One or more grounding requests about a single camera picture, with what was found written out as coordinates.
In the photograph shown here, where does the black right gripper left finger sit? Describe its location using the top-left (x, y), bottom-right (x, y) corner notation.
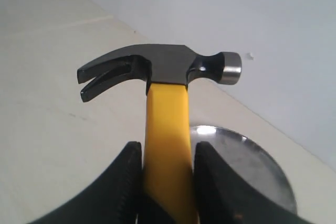
top-left (32, 142), bottom-right (142, 223)

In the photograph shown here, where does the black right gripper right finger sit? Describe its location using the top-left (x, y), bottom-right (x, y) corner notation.
top-left (194, 142), bottom-right (307, 223)

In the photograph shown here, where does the yellow black claw hammer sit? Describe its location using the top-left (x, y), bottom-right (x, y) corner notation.
top-left (77, 44), bottom-right (242, 223)

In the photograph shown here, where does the round stainless steel plate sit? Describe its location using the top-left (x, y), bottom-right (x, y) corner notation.
top-left (190, 125), bottom-right (297, 215)

